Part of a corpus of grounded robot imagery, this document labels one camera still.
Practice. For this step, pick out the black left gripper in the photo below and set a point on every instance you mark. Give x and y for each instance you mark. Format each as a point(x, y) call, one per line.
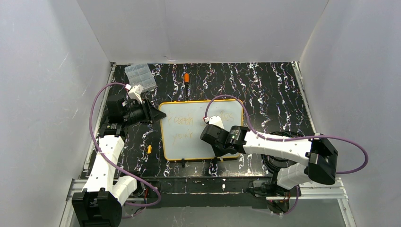
point(148, 111)

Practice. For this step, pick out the clear plastic organizer box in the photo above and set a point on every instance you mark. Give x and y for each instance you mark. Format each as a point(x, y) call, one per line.
point(140, 74)

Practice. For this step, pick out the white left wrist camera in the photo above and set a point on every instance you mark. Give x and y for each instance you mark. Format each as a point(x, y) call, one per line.
point(134, 92)

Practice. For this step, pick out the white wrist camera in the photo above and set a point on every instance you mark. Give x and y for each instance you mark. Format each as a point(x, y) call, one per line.
point(134, 92)
point(214, 120)

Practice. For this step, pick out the aluminium frame rail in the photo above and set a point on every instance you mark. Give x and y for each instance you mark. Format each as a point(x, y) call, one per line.
point(231, 192)

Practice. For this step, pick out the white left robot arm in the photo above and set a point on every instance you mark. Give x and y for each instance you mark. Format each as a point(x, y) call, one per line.
point(101, 200)

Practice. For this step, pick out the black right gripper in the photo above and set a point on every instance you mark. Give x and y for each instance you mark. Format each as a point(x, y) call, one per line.
point(206, 135)

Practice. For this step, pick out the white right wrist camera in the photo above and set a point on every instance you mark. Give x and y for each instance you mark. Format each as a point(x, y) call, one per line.
point(214, 120)

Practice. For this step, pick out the yellow framed whiteboard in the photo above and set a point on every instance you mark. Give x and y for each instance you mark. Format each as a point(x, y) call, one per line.
point(182, 127)

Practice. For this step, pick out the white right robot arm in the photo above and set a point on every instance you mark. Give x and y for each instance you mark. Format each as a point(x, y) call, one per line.
point(315, 158)

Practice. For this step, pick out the orange handled screwdriver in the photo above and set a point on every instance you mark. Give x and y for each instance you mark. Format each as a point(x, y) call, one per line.
point(186, 85)

